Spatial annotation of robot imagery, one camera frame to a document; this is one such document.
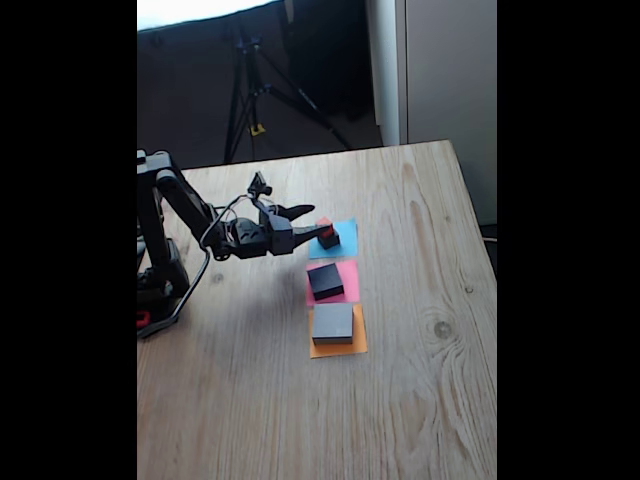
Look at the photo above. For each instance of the black tripod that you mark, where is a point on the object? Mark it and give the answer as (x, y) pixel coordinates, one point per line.
(248, 90)

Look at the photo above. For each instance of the large grey square block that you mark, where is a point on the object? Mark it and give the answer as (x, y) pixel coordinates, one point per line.
(332, 322)

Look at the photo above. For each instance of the small dark grey cube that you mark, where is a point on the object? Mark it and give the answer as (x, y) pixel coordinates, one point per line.
(330, 241)

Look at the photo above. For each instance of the white grey cabinet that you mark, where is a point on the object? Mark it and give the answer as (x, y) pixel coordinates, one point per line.
(450, 75)

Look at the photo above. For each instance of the small red cube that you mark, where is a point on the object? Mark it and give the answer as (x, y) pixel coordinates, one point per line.
(324, 221)

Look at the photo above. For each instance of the orange paper sheet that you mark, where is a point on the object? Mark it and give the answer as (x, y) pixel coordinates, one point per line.
(361, 340)

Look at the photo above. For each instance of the bright white light panel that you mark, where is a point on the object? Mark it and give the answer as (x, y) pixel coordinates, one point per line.
(200, 10)

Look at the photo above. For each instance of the blue paper sheet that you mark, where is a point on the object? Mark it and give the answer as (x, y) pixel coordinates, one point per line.
(347, 240)

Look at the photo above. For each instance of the pink paper sheet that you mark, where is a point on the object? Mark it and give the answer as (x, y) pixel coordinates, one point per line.
(352, 280)

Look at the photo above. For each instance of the yellow tag on tripod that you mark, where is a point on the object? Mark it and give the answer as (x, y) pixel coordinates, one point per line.
(257, 130)

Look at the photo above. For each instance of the red black table clamp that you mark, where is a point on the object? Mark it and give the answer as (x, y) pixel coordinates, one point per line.
(142, 318)

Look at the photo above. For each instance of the medium black square block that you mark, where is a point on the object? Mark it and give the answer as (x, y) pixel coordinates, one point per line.
(325, 280)

